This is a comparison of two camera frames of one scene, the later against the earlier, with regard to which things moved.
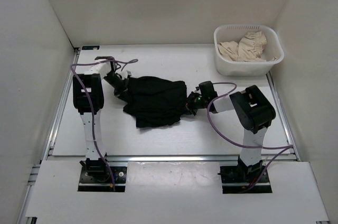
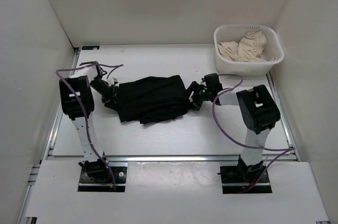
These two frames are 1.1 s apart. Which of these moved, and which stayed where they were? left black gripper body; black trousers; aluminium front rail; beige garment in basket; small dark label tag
Moved: left black gripper body; black trousers
Stayed: beige garment in basket; small dark label tag; aluminium front rail
